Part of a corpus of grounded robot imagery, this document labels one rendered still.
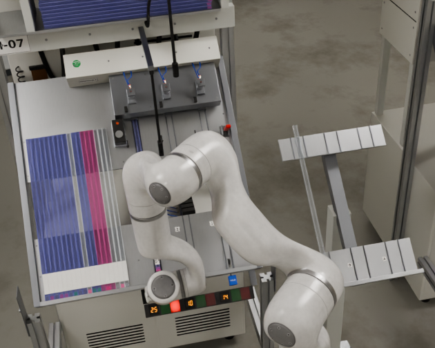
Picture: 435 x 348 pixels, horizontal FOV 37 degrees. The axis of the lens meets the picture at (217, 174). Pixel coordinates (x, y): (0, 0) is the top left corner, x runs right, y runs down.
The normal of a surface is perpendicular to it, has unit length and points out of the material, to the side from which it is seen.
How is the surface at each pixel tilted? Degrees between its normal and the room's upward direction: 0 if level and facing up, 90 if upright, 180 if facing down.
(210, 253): 43
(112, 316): 90
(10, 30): 0
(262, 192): 0
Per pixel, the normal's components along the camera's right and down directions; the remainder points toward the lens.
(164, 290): 0.09, -0.22
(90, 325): 0.19, 0.56
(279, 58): -0.05, -0.82
